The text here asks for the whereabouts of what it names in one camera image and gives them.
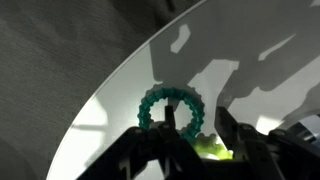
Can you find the dark green toothed ring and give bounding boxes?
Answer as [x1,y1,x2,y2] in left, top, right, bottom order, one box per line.
[137,84,206,143]

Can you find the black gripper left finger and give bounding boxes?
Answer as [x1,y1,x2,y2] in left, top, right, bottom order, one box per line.
[76,105,214,180]

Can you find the lime green toothed ring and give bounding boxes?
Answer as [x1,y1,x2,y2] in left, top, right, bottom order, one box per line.
[191,132,234,161]

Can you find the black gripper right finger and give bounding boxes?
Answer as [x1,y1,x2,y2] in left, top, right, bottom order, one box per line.
[216,107,320,180]

